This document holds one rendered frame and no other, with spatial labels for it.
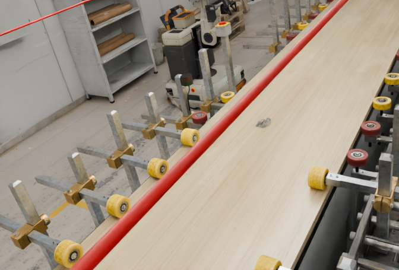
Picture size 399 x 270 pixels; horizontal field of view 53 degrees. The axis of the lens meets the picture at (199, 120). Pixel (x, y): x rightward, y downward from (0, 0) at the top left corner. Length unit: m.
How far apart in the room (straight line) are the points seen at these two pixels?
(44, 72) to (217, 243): 3.70
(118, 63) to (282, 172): 4.12
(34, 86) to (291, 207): 3.69
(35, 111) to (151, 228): 3.42
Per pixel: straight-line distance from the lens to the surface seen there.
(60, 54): 4.88
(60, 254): 1.44
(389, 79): 2.31
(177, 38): 3.95
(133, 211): 0.21
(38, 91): 4.74
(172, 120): 2.22
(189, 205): 1.53
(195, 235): 1.41
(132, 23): 5.35
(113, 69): 5.41
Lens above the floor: 1.88
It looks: 28 degrees down
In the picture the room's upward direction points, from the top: 12 degrees counter-clockwise
